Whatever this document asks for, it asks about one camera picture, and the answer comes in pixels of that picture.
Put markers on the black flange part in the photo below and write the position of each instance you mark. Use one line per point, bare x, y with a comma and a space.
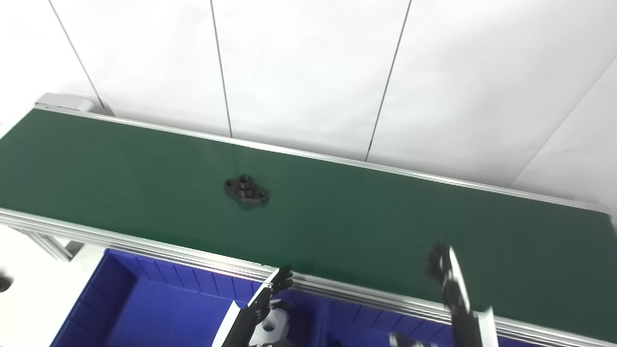
246, 193

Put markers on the small black round object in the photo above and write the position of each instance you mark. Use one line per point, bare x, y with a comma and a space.
4, 283

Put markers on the white block part with hole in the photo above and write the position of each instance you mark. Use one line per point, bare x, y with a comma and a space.
278, 327

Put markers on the blue plastic bin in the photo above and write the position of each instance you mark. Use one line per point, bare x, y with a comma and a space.
154, 313
366, 327

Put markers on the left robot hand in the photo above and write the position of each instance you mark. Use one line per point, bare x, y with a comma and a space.
243, 323

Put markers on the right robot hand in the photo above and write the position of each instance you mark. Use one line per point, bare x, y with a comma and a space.
465, 327

